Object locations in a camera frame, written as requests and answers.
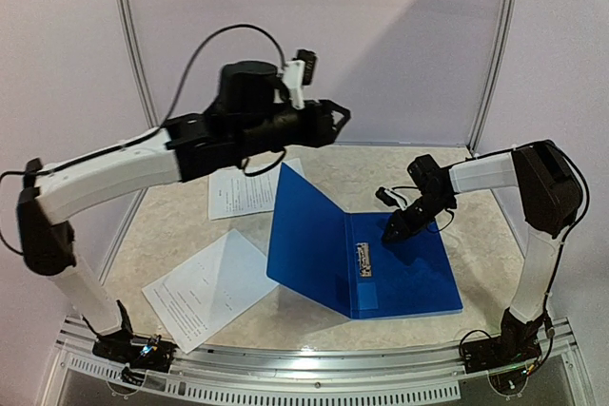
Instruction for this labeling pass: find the blue plastic folder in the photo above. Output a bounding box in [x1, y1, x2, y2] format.
[266, 164, 463, 319]

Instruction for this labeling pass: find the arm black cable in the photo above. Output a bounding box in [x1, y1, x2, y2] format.
[394, 184, 456, 234]
[161, 24, 286, 129]

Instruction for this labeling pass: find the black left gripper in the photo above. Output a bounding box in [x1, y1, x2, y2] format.
[238, 100, 353, 161]

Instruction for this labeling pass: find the far white printed paper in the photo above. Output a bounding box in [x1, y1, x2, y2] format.
[207, 166, 280, 221]

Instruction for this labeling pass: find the near white printed paper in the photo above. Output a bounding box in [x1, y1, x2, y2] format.
[142, 229, 277, 354]

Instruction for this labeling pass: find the white printed paper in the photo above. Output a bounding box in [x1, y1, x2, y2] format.
[142, 229, 277, 354]
[207, 166, 280, 221]

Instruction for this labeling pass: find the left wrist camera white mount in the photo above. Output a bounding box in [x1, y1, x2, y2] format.
[282, 48, 318, 110]

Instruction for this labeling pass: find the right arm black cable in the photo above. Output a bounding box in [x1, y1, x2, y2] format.
[394, 184, 456, 234]

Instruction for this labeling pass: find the left aluminium frame post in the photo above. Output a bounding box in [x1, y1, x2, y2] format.
[108, 0, 167, 156]

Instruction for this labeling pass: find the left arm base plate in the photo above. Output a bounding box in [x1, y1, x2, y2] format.
[92, 336, 178, 373]

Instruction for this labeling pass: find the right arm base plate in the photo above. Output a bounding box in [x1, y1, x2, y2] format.
[458, 330, 555, 377]

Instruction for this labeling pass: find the metal folder clip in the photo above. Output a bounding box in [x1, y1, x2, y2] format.
[356, 242, 372, 278]

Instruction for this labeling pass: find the right aluminium frame post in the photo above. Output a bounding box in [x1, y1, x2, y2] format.
[466, 0, 516, 153]

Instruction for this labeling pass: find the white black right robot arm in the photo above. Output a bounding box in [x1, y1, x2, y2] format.
[382, 140, 589, 364]

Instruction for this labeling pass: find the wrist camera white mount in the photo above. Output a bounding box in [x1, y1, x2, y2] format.
[282, 48, 318, 110]
[375, 186, 408, 210]

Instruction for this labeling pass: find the aluminium frame post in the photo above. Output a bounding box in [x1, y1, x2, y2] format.
[108, 0, 167, 156]
[466, 0, 516, 153]

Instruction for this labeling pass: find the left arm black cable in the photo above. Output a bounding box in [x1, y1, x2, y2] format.
[161, 24, 286, 129]

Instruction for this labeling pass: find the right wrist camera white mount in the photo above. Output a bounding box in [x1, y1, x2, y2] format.
[375, 186, 408, 210]

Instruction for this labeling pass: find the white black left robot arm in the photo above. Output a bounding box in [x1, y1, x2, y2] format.
[16, 60, 351, 362]

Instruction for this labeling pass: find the aluminium front rail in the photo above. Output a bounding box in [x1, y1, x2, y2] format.
[43, 317, 595, 405]

